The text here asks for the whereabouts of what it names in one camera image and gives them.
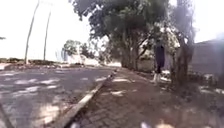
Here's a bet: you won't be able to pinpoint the person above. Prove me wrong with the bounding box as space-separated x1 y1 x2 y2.
151 38 167 84

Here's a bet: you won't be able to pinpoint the pale building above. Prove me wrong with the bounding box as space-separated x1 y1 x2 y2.
66 54 101 67

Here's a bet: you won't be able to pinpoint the red brick path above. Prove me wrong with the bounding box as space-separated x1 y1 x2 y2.
71 67 188 128

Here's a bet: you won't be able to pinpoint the grey asphalt road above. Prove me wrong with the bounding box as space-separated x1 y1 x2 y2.
0 66 116 128

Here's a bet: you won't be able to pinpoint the bare earth verge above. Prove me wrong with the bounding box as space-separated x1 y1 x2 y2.
0 58 68 71

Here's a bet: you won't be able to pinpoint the leaning pole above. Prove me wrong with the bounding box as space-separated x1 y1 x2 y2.
42 6 54 63
23 0 41 65

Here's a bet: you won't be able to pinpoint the grey wall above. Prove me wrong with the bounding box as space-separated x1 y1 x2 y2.
189 38 224 78

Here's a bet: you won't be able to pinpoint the distant trees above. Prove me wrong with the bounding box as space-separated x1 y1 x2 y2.
61 39 98 61

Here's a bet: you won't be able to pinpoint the robot's own part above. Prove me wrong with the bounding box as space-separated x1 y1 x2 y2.
139 121 149 128
70 122 81 128

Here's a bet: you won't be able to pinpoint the concrete kerb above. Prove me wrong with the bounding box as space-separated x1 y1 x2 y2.
49 69 118 128

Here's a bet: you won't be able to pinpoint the tree with dark trunk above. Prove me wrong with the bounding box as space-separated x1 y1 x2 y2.
168 0 198 89

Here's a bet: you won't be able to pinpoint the large leafy tree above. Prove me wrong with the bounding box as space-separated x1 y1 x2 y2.
69 0 171 71

